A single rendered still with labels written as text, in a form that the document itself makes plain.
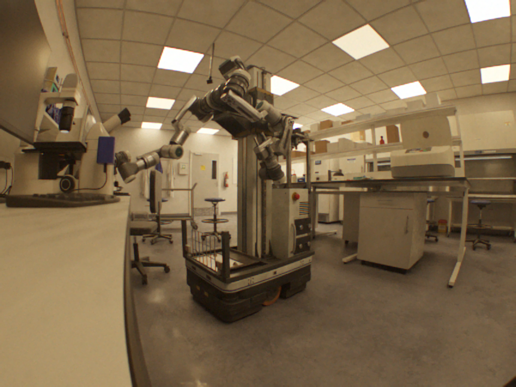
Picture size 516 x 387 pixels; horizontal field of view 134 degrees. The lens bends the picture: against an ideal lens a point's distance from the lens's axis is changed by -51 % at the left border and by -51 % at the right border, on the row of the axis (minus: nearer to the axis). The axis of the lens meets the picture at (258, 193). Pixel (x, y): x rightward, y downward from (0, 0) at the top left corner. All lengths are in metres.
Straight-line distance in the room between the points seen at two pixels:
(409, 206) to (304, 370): 1.61
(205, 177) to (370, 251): 5.82
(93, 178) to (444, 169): 2.25
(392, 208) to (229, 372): 1.85
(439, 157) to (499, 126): 2.66
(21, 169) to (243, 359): 1.24
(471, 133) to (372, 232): 2.90
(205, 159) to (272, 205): 5.78
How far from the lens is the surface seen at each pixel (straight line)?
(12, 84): 0.70
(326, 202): 5.29
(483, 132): 4.48
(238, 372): 1.06
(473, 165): 4.34
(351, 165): 5.17
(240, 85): 1.26
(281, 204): 1.50
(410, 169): 2.09
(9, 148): 1.65
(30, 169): 1.00
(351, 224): 3.28
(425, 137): 2.64
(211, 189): 7.22
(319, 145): 3.53
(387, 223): 2.22
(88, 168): 0.92
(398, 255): 2.23
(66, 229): 0.18
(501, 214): 5.05
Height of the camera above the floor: 0.78
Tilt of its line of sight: level
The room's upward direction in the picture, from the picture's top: straight up
